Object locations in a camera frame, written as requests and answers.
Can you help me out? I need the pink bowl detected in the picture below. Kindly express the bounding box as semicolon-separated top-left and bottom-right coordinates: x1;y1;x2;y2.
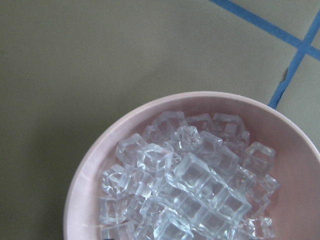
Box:
63;91;320;240

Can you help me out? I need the pile of clear ice cubes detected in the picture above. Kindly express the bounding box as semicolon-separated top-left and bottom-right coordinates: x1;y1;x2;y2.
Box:
99;111;280;240

